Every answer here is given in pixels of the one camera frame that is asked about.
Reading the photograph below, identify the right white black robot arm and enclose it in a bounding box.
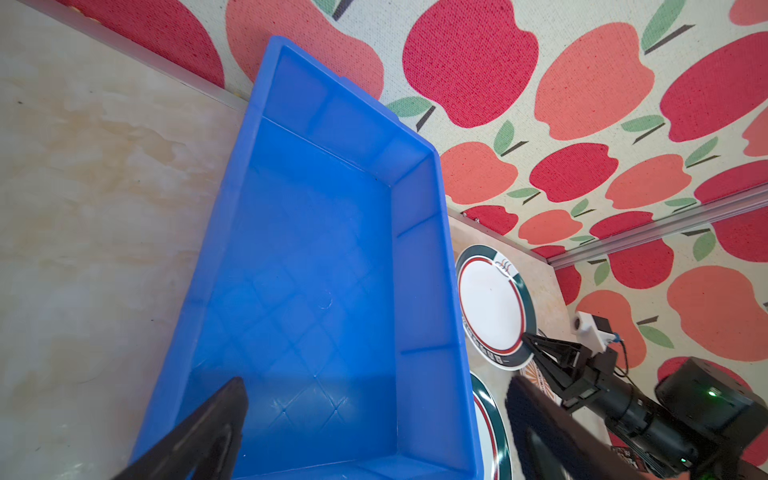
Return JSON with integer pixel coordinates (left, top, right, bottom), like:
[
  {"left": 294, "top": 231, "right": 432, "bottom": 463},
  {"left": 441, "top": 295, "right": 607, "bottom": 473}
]
[{"left": 522, "top": 333, "right": 767, "bottom": 479}]

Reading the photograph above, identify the far right orange sunburst plate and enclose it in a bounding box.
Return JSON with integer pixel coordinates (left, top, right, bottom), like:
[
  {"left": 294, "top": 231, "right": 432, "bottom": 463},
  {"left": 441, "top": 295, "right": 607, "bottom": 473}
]
[{"left": 521, "top": 341, "right": 562, "bottom": 406}]

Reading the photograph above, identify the blue plastic bin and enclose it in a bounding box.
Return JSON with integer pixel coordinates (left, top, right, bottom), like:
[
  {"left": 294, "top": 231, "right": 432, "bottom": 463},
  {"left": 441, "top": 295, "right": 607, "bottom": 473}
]
[{"left": 133, "top": 36, "right": 484, "bottom": 479}]

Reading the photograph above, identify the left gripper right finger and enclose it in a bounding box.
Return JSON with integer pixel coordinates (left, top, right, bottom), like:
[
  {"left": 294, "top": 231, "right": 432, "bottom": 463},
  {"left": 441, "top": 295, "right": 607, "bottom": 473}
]
[{"left": 505, "top": 376, "right": 641, "bottom": 479}]

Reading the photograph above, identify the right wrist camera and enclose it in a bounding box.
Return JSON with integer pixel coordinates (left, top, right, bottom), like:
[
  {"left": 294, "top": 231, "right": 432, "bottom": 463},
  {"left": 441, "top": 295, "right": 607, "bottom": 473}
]
[{"left": 572, "top": 311, "right": 621, "bottom": 355}]

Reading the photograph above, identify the right aluminium frame post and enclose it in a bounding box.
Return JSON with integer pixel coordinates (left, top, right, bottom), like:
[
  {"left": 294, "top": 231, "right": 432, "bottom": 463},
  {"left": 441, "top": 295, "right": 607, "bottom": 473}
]
[{"left": 546, "top": 184, "right": 767, "bottom": 269}]

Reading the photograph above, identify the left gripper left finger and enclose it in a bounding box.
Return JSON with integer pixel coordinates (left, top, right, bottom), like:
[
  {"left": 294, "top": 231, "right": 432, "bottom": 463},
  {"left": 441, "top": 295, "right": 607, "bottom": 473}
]
[{"left": 116, "top": 377, "right": 248, "bottom": 480}]

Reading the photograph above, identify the green rimmed white plate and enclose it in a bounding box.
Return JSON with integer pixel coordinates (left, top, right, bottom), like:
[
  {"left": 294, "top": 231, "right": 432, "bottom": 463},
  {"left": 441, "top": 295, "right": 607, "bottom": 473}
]
[
  {"left": 456, "top": 244, "right": 538, "bottom": 371},
  {"left": 470, "top": 372, "right": 513, "bottom": 480}
]

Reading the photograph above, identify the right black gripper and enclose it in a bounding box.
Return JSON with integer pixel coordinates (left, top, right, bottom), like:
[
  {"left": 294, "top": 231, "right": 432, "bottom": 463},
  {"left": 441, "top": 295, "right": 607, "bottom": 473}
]
[{"left": 522, "top": 333, "right": 618, "bottom": 413}]

